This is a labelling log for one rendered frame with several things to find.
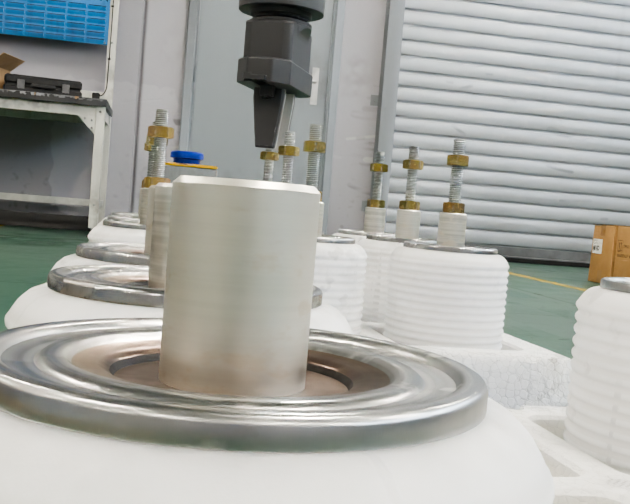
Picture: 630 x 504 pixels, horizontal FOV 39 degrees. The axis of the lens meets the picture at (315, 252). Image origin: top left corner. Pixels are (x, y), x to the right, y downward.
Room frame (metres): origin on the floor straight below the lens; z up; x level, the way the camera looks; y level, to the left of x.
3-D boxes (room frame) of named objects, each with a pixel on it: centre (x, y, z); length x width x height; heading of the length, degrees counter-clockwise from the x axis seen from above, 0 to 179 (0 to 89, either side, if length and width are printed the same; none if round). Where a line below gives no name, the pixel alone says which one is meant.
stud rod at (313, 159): (0.70, 0.01, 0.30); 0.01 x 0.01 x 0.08
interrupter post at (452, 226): (0.72, -0.11, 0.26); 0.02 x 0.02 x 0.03
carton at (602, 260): (4.57, -1.60, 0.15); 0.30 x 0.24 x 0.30; 99
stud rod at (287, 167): (0.81, 0.03, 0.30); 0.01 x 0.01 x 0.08
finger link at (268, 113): (0.90, 0.06, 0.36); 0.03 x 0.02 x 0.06; 77
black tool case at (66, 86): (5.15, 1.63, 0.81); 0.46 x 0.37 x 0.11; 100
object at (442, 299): (0.72, -0.11, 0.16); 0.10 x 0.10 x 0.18
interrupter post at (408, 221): (0.83, -0.08, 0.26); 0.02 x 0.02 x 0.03
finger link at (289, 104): (0.95, 0.05, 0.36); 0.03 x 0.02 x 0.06; 77
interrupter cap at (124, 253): (0.36, 0.06, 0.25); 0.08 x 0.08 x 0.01
